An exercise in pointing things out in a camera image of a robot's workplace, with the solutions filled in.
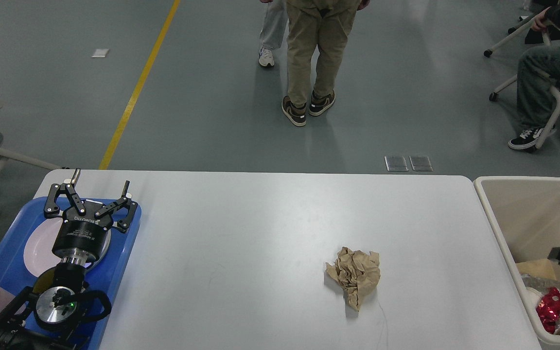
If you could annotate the light green plate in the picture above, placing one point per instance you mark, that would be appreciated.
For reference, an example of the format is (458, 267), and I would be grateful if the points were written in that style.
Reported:
(105, 247)

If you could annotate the dark teal mug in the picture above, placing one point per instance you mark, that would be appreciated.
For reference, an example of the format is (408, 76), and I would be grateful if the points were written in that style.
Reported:
(44, 281)

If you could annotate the white office chair right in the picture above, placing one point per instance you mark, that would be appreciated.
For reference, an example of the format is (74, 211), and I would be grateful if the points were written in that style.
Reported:
(547, 116)

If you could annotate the pink plate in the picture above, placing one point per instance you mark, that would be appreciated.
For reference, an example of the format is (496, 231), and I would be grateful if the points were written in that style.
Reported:
(38, 252)

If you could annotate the white plastic bin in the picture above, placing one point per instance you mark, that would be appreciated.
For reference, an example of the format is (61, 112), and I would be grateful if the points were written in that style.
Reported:
(524, 214)

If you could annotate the left floor socket plate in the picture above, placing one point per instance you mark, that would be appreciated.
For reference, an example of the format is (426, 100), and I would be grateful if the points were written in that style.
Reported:
(396, 164)

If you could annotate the brown paper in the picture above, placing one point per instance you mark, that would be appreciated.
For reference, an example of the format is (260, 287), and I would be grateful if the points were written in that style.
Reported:
(357, 273)

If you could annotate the standing person in black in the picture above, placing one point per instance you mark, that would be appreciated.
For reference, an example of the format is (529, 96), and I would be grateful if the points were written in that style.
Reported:
(272, 34)

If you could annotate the seated person in jeans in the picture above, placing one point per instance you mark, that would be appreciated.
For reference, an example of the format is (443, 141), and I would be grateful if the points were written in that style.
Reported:
(542, 87)

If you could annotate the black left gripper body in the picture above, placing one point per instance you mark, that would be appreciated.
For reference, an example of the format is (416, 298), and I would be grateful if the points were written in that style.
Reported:
(82, 238)

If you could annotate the red snack wrapper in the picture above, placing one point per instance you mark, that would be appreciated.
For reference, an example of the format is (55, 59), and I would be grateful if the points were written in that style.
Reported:
(548, 310)

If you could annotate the right floor socket plate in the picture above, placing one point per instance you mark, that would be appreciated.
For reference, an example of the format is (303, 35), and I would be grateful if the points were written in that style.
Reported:
(421, 164)

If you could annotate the floor socket plate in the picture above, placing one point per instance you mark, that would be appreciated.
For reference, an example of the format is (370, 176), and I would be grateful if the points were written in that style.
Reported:
(421, 164)
(396, 164)

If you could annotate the person in khaki trousers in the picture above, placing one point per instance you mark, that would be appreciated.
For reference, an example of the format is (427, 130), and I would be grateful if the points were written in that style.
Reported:
(318, 32)

